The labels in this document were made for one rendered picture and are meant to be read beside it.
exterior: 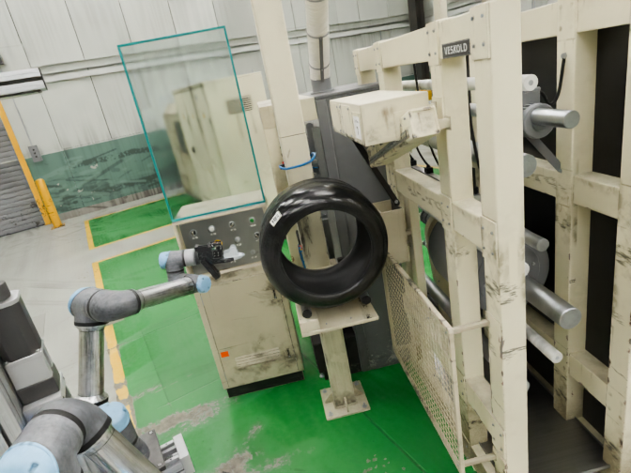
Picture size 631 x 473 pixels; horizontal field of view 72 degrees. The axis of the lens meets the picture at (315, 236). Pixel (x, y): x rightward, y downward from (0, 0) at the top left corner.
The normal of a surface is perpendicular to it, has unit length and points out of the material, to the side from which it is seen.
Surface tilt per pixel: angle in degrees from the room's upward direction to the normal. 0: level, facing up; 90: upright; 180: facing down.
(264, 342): 89
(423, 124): 72
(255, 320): 92
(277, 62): 90
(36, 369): 90
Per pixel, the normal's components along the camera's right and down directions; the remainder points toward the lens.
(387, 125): 0.14, 0.32
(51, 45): 0.49, 0.22
